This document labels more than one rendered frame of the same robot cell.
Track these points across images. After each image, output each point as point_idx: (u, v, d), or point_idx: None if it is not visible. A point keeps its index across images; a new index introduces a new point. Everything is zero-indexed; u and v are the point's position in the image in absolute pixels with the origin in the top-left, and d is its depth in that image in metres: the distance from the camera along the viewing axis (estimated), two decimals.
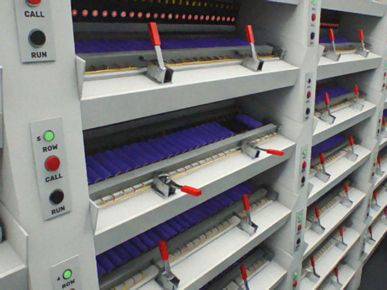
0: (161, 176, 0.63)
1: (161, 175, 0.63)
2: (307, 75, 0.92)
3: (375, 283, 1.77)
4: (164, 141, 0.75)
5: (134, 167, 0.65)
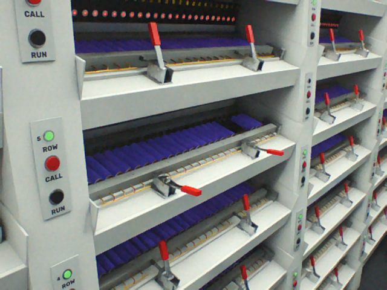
0: (161, 176, 0.63)
1: (161, 175, 0.63)
2: (307, 75, 0.92)
3: (375, 283, 1.77)
4: (164, 141, 0.75)
5: (134, 167, 0.65)
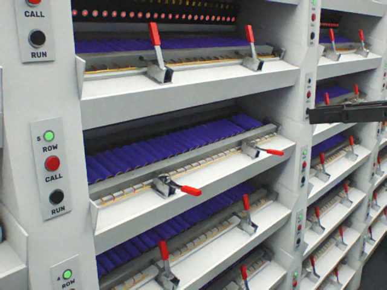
0: (161, 176, 0.63)
1: (161, 175, 0.63)
2: (307, 75, 0.92)
3: (375, 283, 1.77)
4: (164, 141, 0.75)
5: (134, 167, 0.65)
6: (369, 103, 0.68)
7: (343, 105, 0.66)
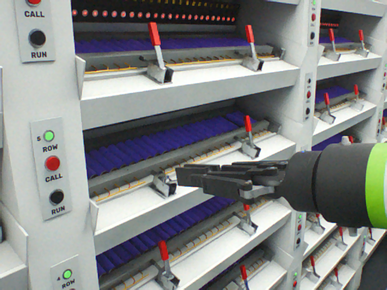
0: (159, 174, 0.63)
1: (159, 174, 0.63)
2: (307, 75, 0.92)
3: (375, 283, 1.77)
4: (158, 137, 0.76)
5: (129, 162, 0.66)
6: (238, 167, 0.53)
7: (206, 169, 0.53)
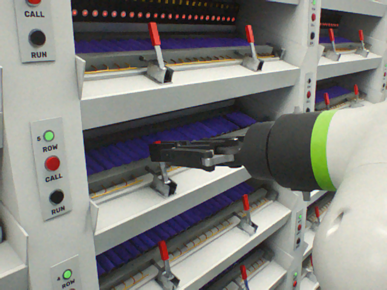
0: (153, 174, 0.64)
1: (153, 173, 0.64)
2: (307, 75, 0.92)
3: None
4: (158, 137, 0.76)
5: (129, 162, 0.66)
6: (205, 142, 0.56)
7: (175, 142, 0.56)
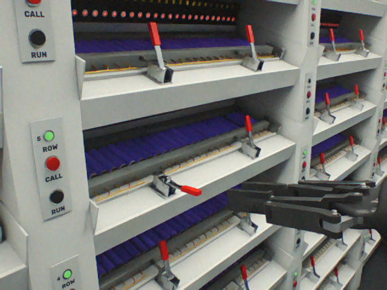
0: (161, 176, 0.63)
1: (161, 175, 0.63)
2: (307, 75, 0.92)
3: (375, 283, 1.77)
4: (158, 137, 0.76)
5: (129, 162, 0.66)
6: (308, 188, 0.47)
7: (268, 194, 0.46)
